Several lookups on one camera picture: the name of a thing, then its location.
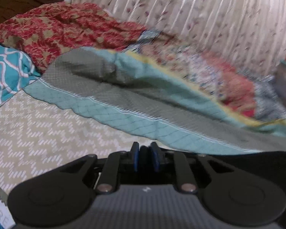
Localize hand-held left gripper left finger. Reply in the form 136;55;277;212
59;142;140;195

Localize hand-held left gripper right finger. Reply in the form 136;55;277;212
149;142;230;194

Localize black pants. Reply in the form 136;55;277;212
139;146;286;213

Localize patterned striped bedsheet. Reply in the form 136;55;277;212
0;47;286;229

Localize floral patchwork quilt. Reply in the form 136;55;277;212
123;29;286;127

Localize red floral blanket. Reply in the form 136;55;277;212
0;1;147;73

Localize cream floral curtain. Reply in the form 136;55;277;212
70;0;286;77

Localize teal lattice pillow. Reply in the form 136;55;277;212
0;44;41;113

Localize carved wooden headboard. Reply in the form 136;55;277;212
0;0;63;30

